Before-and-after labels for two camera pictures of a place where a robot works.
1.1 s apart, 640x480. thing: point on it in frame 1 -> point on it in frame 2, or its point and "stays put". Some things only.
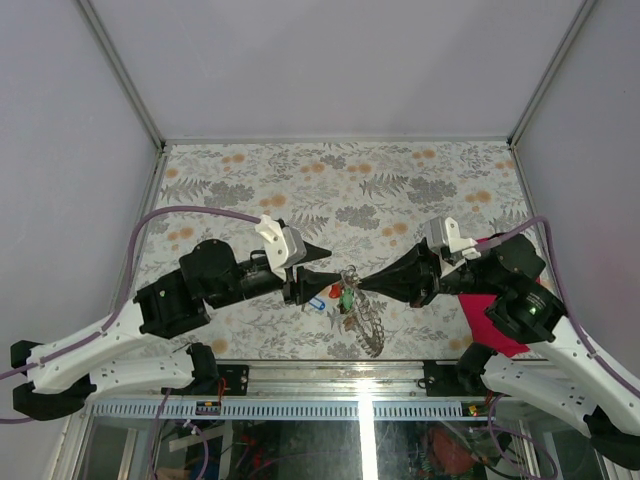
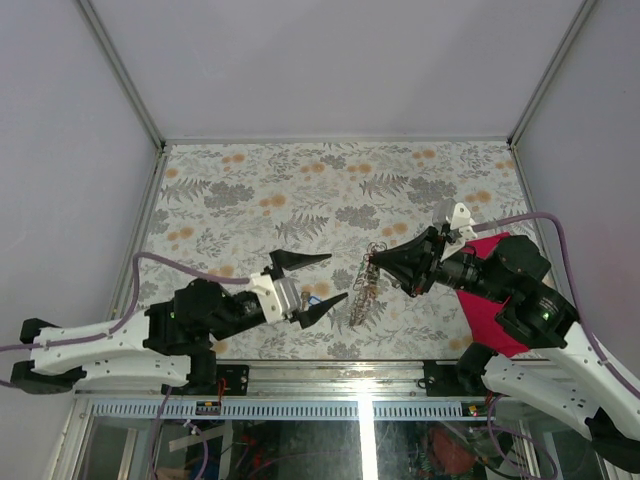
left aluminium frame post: x=124 y=74 stays put
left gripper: x=310 y=283 -> x=315 y=313
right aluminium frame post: x=579 y=19 stays put
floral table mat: x=366 y=206 stays put
